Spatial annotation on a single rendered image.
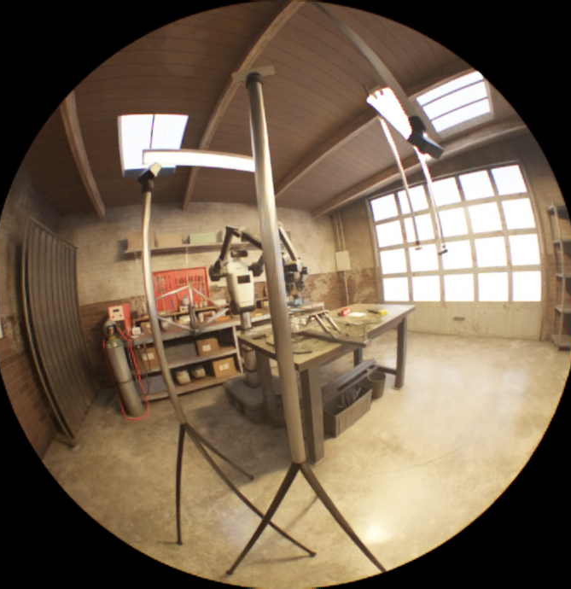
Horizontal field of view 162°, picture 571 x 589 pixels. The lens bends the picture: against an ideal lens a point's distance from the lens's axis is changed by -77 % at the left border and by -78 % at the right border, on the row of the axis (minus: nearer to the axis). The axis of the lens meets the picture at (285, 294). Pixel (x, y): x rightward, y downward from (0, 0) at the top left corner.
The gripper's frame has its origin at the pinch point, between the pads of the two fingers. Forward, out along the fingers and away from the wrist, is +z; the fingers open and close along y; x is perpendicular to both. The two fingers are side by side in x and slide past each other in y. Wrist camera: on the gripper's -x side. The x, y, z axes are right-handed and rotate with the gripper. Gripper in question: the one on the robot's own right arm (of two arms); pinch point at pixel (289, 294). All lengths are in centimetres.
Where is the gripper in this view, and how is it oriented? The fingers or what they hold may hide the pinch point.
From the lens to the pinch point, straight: 136.1
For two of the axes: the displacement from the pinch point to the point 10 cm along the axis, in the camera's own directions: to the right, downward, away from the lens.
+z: 1.0, 9.9, 0.9
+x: -5.4, -0.2, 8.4
